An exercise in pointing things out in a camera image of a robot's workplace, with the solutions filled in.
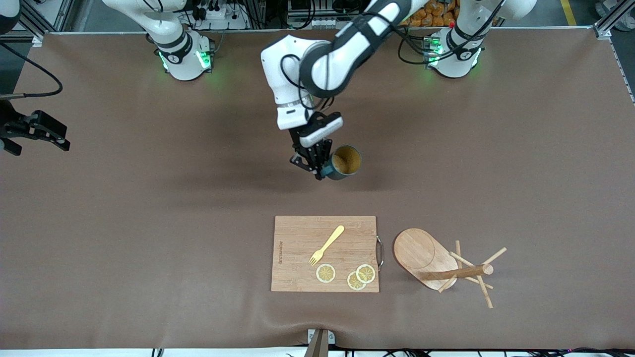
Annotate dark green cup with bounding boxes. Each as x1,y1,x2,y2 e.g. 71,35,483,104
319,145,362,181

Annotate wooden mug tree rack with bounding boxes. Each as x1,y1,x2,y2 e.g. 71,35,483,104
393,228,508,309

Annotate yellow plastic fork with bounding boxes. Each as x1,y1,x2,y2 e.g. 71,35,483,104
309,225,345,267

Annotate brown table mat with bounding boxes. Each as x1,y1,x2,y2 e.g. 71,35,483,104
0,27,635,351

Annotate bamboo cutting board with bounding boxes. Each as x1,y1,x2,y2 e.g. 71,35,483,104
271,216,385,293

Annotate white power strip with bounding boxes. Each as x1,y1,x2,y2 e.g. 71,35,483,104
191,2,250,30

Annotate orange snack bags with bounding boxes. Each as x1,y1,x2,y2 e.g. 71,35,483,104
403,0,459,28

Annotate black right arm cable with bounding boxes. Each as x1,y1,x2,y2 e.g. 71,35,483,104
0,42,64,99

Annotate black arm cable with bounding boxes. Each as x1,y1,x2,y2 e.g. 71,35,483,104
280,0,507,113
0,42,64,99

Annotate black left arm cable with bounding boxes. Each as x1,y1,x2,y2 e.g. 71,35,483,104
280,0,507,113

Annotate aluminium frame strut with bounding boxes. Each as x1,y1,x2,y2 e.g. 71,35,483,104
593,0,635,105
0,0,75,46

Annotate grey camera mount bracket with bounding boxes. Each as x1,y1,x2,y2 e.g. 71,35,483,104
304,328,336,357

